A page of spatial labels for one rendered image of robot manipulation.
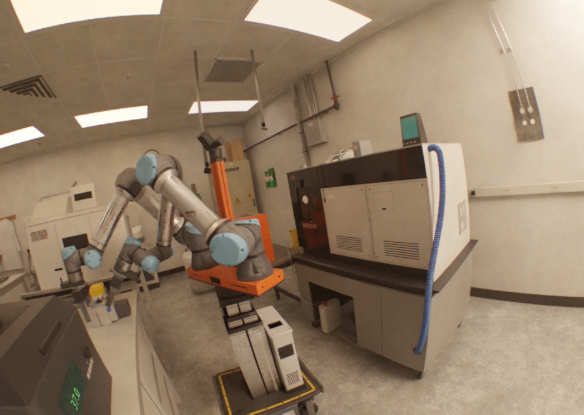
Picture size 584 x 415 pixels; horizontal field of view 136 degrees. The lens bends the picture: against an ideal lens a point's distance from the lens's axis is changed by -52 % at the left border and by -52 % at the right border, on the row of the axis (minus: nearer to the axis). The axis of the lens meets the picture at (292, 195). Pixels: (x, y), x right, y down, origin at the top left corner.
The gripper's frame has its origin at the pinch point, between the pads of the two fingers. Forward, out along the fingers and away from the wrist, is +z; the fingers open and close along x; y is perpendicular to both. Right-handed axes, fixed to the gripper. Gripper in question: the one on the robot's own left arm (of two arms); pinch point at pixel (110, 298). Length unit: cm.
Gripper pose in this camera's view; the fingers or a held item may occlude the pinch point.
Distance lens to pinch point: 124.7
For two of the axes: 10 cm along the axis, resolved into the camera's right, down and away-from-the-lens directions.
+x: 5.5, -0.4, -8.4
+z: -3.9, 8.7, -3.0
